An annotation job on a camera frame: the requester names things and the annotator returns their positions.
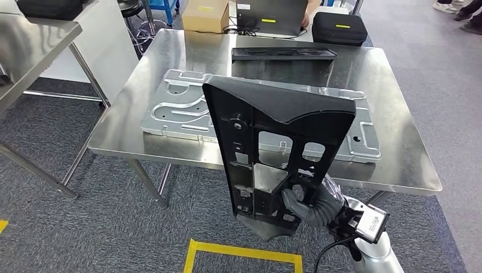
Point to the person's hand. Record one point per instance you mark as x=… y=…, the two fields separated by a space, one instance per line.
x=305 y=19

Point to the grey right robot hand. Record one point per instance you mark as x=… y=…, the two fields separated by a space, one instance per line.
x=331 y=190

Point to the black plastic car part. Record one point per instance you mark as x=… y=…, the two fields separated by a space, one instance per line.
x=244 y=54
x=233 y=109

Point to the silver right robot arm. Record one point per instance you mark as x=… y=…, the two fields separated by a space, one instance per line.
x=376 y=256

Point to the stainless steel workbench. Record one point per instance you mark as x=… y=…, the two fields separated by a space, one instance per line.
x=395 y=132

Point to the black case with yellow label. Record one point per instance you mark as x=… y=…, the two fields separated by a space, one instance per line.
x=339 y=36

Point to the cardboard box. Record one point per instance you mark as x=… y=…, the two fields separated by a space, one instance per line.
x=205 y=19

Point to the yellow floor tape square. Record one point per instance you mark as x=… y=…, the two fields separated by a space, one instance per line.
x=244 y=253
x=3 y=225

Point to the blue cart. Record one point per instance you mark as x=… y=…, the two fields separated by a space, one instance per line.
x=167 y=11

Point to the person's white shoe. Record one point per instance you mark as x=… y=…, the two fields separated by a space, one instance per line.
x=444 y=7

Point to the stamped silver metal plate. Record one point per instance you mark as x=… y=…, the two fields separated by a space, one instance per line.
x=180 y=113

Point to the person's dark shoe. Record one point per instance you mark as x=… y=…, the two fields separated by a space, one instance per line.
x=467 y=13
x=472 y=28

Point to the black stool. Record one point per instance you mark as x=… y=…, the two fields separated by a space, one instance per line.
x=130 y=7

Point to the white cabinet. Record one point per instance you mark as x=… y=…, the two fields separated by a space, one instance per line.
x=109 y=49

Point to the plain black case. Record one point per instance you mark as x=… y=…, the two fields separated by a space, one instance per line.
x=49 y=9

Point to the stainless steel table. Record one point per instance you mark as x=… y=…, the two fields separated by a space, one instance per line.
x=30 y=41

